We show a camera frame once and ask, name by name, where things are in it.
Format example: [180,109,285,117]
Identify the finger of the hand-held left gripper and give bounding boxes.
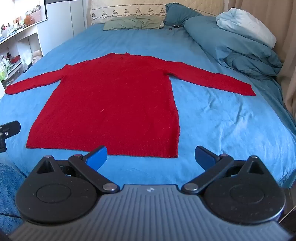
[0,120,21,153]

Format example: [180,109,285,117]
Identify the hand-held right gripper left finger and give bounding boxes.
[30,146,121,193]

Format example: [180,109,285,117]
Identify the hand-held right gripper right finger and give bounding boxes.
[181,146,270,194]

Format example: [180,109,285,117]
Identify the red knit sweater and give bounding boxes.
[5,52,256,159]

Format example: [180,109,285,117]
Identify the bed with blue sheet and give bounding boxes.
[0,23,296,189]

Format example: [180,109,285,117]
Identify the blue fluffy rug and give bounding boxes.
[0,162,30,234]

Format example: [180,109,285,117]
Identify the green bottles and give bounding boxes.
[0,56,12,80]

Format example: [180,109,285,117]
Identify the clear plastic bag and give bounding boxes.
[31,50,43,63]

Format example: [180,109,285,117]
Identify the white shelf unit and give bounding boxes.
[0,23,44,90]

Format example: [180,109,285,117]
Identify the pink container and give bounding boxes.
[31,9,42,23]

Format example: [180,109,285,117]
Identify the teal duvet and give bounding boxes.
[184,16,284,80]

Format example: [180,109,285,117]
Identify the white wardrobe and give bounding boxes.
[37,0,88,56]

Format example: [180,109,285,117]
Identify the green pillow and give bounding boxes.
[103,16,165,30]

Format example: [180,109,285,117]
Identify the white pillow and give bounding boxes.
[216,8,277,49]

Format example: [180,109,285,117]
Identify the teal pillow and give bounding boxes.
[163,2,204,27]

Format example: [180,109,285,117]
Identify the cream embroidered pillow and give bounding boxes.
[90,0,167,25]

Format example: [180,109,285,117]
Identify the black cable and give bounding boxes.
[0,211,22,219]

